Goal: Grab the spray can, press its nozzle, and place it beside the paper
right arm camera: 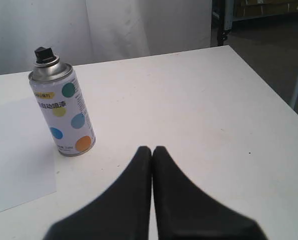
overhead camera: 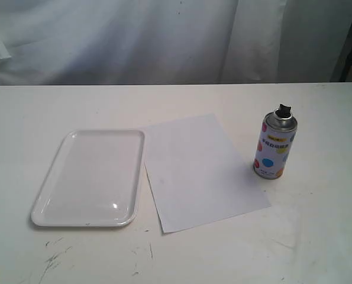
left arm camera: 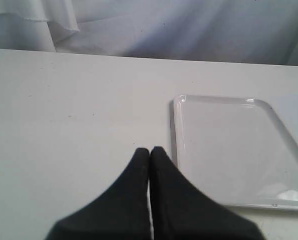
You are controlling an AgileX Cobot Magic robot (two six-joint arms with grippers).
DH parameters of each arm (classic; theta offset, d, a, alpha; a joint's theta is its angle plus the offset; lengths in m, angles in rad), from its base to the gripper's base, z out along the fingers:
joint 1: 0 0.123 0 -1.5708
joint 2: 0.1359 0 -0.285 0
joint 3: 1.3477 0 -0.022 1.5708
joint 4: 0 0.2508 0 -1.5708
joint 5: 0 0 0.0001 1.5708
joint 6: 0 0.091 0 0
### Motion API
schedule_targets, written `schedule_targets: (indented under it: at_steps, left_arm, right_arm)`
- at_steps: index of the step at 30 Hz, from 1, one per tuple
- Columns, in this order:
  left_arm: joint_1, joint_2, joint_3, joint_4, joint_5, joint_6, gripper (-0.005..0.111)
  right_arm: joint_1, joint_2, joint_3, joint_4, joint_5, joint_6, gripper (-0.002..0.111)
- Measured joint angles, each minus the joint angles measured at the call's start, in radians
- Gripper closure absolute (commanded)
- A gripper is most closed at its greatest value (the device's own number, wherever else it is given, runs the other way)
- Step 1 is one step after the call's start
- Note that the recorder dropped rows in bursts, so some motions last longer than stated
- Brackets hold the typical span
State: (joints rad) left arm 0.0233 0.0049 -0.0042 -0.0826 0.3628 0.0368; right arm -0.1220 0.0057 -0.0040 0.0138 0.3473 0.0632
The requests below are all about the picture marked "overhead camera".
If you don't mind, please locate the white plastic tray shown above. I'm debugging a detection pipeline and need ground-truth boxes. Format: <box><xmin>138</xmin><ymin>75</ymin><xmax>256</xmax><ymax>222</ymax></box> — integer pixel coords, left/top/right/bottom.
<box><xmin>31</xmin><ymin>130</ymin><xmax>146</xmax><ymax>228</ymax></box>

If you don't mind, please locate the polka dot spray can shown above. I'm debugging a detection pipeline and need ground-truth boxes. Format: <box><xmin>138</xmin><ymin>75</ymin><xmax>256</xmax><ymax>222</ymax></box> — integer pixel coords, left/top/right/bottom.
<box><xmin>253</xmin><ymin>104</ymin><xmax>298</xmax><ymax>180</ymax></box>

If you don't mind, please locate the white paper sheet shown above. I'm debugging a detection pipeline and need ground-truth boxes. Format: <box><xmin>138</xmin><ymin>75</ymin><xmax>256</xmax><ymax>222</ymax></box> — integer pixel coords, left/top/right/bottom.
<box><xmin>143</xmin><ymin>114</ymin><xmax>270</xmax><ymax>233</ymax></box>

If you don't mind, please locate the white backdrop curtain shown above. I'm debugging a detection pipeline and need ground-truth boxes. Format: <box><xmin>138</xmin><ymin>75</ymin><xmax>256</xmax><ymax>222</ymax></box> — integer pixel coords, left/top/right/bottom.
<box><xmin>0</xmin><ymin>1</ymin><xmax>352</xmax><ymax>85</ymax></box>

